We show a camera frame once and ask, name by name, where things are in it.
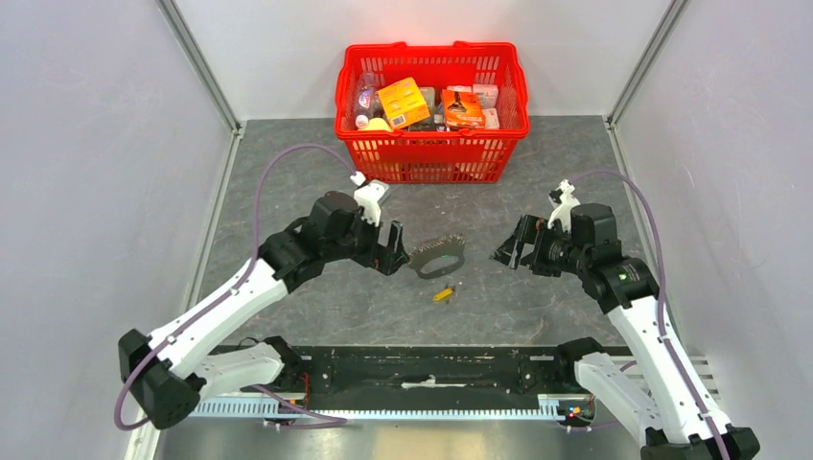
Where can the red shopping basket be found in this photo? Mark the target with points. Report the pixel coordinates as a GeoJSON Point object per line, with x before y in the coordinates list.
{"type": "Point", "coordinates": [434, 156]}

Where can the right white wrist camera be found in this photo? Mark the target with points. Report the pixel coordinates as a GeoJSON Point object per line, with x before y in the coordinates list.
{"type": "Point", "coordinates": [563, 201]}

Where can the orange black package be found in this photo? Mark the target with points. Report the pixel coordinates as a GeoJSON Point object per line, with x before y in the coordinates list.
{"type": "Point", "coordinates": [462, 109]}

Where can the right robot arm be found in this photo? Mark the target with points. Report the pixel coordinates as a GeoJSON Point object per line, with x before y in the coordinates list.
{"type": "Point", "coordinates": [673, 416]}

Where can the plastic bottle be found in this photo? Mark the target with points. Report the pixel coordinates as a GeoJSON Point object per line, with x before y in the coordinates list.
{"type": "Point", "coordinates": [366, 102]}

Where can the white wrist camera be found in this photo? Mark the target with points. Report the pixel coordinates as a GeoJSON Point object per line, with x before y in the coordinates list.
{"type": "Point", "coordinates": [369, 195]}
{"type": "Point", "coordinates": [563, 201]}

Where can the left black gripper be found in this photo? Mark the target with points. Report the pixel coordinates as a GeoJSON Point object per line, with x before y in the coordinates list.
{"type": "Point", "coordinates": [386, 259]}

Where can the key with yellow tag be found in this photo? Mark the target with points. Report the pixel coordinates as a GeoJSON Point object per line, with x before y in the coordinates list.
{"type": "Point", "coordinates": [445, 295]}

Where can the orange box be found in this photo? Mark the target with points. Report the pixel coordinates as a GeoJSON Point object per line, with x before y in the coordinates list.
{"type": "Point", "coordinates": [403, 103]}

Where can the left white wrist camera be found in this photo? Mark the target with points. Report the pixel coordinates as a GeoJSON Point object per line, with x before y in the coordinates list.
{"type": "Point", "coordinates": [369, 195]}

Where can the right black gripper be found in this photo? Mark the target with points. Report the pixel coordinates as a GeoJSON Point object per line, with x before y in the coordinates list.
{"type": "Point", "coordinates": [526, 231]}

